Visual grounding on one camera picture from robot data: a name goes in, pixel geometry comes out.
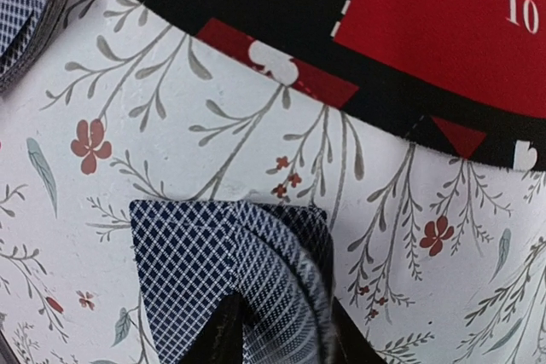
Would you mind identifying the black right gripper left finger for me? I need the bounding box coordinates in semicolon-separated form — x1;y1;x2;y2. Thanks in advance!
194;293;244;363

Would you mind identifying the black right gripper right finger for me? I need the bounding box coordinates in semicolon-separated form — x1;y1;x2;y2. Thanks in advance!
321;297;384;364

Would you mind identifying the blue playing card deck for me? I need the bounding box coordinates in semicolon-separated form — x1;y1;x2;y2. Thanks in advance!
129;199;335;363

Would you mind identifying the face-down card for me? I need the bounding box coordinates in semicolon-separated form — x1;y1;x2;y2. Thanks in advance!
1;0;67;92

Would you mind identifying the floral white table cloth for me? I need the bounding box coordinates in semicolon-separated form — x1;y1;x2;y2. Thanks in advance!
1;0;545;363

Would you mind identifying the round red black poker mat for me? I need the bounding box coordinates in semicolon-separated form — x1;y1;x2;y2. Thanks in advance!
53;0;546;173

